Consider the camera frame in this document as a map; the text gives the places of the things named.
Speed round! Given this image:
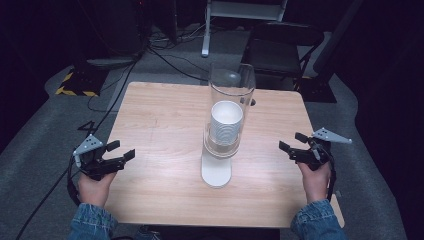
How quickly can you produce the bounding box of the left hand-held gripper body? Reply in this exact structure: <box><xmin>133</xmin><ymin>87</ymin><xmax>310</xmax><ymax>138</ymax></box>
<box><xmin>72</xmin><ymin>134</ymin><xmax>127</xmax><ymax>182</ymax></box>

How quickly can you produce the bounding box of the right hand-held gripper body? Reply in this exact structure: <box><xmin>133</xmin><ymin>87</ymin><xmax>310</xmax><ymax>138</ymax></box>
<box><xmin>288</xmin><ymin>127</ymin><xmax>353</xmax><ymax>172</ymax></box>

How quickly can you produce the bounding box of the person's left hand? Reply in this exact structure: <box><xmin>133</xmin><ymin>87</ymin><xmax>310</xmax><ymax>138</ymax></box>
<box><xmin>77</xmin><ymin>171</ymin><xmax>118</xmax><ymax>209</ymax></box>

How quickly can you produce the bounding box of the person's right hand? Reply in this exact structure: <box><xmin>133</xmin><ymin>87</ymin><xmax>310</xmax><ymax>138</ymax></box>
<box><xmin>297</xmin><ymin>161</ymin><xmax>332</xmax><ymax>205</ymax></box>

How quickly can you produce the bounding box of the stack of white paper cups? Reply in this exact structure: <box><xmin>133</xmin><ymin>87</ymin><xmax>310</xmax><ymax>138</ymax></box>
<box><xmin>208</xmin><ymin>100</ymin><xmax>245</xmax><ymax>147</ymax></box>

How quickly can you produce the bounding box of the clear tube cup dispenser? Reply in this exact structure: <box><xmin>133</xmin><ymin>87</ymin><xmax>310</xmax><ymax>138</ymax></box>
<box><xmin>200</xmin><ymin>62</ymin><xmax>257</xmax><ymax>189</ymax></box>

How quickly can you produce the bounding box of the person's shoe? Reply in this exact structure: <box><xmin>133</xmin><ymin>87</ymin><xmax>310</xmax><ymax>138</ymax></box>
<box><xmin>134</xmin><ymin>224</ymin><xmax>162</xmax><ymax>240</ymax></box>

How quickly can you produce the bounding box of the dark slanted stand pole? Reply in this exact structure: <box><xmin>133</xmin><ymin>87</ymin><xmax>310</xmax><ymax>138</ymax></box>
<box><xmin>312</xmin><ymin>0</ymin><xmax>365</xmax><ymax>75</ymax></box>

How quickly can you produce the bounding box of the dark computer case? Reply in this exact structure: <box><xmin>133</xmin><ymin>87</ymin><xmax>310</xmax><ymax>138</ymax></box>
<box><xmin>98</xmin><ymin>0</ymin><xmax>152</xmax><ymax>58</ymax></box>

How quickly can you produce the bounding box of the white metal stand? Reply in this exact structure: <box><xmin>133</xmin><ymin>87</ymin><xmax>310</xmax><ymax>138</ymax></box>
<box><xmin>201</xmin><ymin>0</ymin><xmax>290</xmax><ymax>59</ymax></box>

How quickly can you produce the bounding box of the black floor cable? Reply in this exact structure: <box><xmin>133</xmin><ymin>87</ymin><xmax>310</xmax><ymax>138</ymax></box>
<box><xmin>87</xmin><ymin>46</ymin><xmax>209</xmax><ymax>135</ymax></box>

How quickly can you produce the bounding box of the black stand base plate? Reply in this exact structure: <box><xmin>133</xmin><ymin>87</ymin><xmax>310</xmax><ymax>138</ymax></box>
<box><xmin>297</xmin><ymin>75</ymin><xmax>338</xmax><ymax>104</ymax></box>

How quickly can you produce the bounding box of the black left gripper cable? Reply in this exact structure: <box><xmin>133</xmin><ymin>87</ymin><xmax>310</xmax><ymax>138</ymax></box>
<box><xmin>14</xmin><ymin>155</ymin><xmax>83</xmax><ymax>240</ymax></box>

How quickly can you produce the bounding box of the black yellow striped base plate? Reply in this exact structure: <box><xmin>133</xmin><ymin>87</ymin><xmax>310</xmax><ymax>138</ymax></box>
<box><xmin>54</xmin><ymin>67</ymin><xmax>109</xmax><ymax>98</ymax></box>

